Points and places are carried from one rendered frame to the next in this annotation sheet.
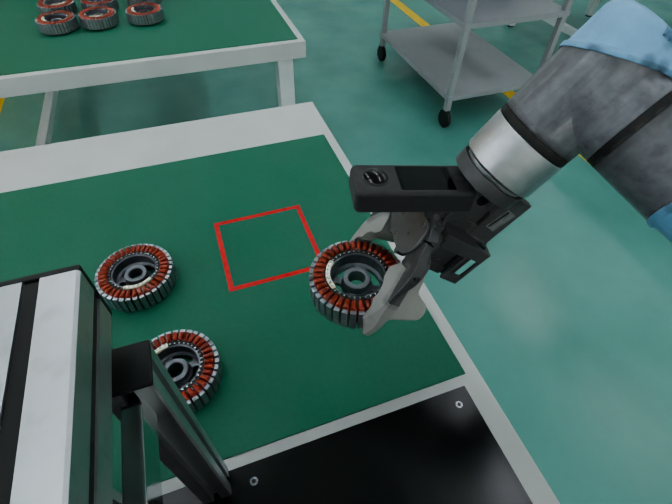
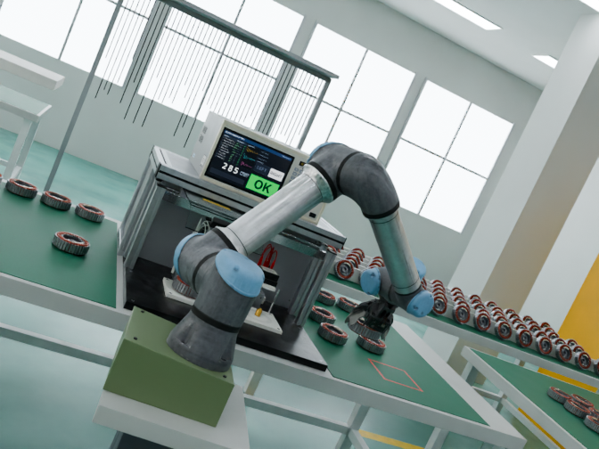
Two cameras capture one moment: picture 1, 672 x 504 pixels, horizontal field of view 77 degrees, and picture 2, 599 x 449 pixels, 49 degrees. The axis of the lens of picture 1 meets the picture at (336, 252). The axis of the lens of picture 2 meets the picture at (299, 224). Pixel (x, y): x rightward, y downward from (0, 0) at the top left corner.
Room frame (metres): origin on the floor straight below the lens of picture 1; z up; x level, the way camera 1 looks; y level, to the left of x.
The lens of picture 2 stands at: (0.03, -2.13, 1.38)
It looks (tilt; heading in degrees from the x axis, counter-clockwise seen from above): 7 degrees down; 92
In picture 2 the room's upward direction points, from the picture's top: 24 degrees clockwise
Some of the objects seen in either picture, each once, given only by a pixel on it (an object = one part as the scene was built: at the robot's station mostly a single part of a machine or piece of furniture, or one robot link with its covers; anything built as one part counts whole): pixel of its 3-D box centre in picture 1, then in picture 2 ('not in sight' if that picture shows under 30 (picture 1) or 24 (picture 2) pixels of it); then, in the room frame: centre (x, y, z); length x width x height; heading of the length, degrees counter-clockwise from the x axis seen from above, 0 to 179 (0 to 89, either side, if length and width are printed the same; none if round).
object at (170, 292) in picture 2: not in sight; (187, 293); (-0.26, -0.12, 0.78); 0.15 x 0.15 x 0.01; 21
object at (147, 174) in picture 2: not in sight; (137, 204); (-0.59, 0.18, 0.91); 0.28 x 0.03 x 0.32; 111
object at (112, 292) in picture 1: (137, 276); (371, 343); (0.39, 0.31, 0.77); 0.11 x 0.11 x 0.04
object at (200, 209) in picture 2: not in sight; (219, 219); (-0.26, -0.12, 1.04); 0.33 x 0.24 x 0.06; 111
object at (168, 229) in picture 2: not in sight; (227, 243); (-0.23, 0.16, 0.92); 0.66 x 0.01 x 0.30; 21
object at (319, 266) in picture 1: (356, 281); (365, 328); (0.30, -0.03, 0.89); 0.11 x 0.11 x 0.04
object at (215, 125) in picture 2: not in sight; (260, 165); (-0.25, 0.22, 1.22); 0.44 x 0.39 x 0.20; 21
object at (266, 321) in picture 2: not in sight; (256, 317); (-0.03, -0.04, 0.78); 0.15 x 0.15 x 0.01; 21
